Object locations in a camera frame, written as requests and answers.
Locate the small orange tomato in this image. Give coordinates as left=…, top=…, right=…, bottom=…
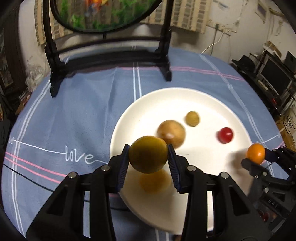
left=246, top=143, right=265, bottom=165

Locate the yellow-green round fruit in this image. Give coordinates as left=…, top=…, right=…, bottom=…
left=128, top=136, right=168, bottom=174

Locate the white oval plate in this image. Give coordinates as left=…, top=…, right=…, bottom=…
left=109, top=87, right=253, bottom=235

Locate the red cherry tomato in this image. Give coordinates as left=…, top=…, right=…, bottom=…
left=217, top=127, right=234, bottom=144

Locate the brown tan round fruit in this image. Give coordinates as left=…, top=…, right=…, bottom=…
left=157, top=120, right=186, bottom=149

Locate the black metal shelf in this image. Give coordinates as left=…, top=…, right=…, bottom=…
left=231, top=51, right=295, bottom=120

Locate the small olive green fruit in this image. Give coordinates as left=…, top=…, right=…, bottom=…
left=185, top=111, right=200, bottom=127

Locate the blue checked tablecloth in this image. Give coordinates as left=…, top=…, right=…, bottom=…
left=1, top=48, right=283, bottom=235

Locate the computer monitor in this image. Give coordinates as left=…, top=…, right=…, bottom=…
left=257, top=51, right=295, bottom=95

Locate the beige patterned curtain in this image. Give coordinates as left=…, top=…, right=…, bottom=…
left=34, top=1, right=212, bottom=46

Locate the round goldfish screen stand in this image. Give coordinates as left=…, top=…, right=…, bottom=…
left=42, top=1, right=174, bottom=97

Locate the black cable on table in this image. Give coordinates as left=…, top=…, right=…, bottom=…
left=2, top=163, right=130, bottom=212

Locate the white wall cable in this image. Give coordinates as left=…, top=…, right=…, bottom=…
left=200, top=29, right=226, bottom=54

